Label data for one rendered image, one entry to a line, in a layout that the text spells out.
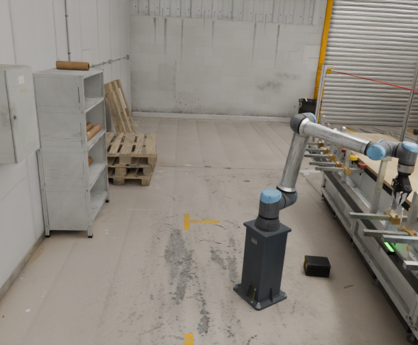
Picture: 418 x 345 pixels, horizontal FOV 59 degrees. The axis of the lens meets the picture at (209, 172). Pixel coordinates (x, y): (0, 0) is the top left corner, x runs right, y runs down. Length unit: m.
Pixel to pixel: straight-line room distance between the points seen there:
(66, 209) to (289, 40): 7.57
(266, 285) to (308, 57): 7.90
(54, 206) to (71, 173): 0.38
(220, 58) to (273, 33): 1.43
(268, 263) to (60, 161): 2.05
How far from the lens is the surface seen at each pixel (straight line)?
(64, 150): 3.59
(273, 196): 2.66
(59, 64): 4.00
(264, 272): 2.85
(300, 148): 2.67
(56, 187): 3.73
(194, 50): 9.66
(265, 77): 9.92
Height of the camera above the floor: 1.85
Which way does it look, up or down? 19 degrees down
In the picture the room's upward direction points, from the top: 3 degrees clockwise
